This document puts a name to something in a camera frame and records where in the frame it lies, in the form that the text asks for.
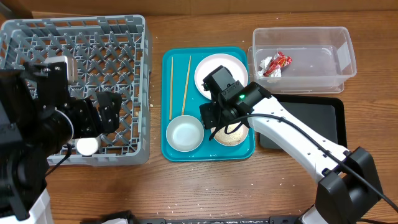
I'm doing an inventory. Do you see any red snack wrapper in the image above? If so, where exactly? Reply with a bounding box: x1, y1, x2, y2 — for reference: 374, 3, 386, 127
265, 52, 292, 76

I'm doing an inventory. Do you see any white paper napkin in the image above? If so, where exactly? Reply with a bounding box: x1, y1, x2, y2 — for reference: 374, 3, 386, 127
257, 57, 282, 78

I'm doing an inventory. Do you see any left wooden chopstick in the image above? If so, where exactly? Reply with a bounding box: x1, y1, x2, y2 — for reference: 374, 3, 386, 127
169, 57, 174, 121

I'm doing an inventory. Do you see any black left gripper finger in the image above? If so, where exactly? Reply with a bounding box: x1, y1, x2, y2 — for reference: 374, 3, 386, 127
96, 91, 122, 114
99, 107, 119, 134

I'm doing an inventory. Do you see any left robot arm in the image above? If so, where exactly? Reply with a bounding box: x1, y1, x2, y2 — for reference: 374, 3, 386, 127
1, 70, 122, 223

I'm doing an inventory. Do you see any grey dishwasher rack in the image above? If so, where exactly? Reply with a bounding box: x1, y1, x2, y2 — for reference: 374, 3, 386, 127
1, 15, 152, 166

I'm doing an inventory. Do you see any large white round plate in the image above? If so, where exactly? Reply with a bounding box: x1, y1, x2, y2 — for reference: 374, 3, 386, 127
194, 54, 249, 100

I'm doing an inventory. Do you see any clear plastic bin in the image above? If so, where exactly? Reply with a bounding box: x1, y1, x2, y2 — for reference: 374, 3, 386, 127
248, 27, 357, 94

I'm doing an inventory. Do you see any right wooden chopstick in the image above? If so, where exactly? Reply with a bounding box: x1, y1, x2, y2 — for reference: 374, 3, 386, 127
182, 55, 192, 115

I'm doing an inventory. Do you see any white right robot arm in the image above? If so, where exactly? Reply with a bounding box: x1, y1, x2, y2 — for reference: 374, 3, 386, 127
200, 82, 382, 223

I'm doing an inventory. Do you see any white cup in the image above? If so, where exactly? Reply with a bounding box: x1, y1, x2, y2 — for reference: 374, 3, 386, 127
75, 136, 101, 156

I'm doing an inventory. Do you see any black waste tray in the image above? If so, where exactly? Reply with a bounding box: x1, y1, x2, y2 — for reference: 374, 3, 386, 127
274, 95, 347, 147

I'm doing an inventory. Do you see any teal plastic tray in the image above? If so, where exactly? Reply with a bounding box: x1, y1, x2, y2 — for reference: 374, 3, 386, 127
161, 47, 256, 162

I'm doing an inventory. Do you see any grey metal bowl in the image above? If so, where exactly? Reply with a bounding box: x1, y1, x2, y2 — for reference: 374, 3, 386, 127
166, 115, 205, 152

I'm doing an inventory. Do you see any small white bowl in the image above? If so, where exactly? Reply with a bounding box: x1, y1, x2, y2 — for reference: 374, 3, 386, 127
210, 121, 249, 147

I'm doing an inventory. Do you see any wooden chopstick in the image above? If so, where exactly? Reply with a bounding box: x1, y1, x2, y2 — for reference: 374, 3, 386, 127
182, 55, 192, 115
169, 57, 174, 121

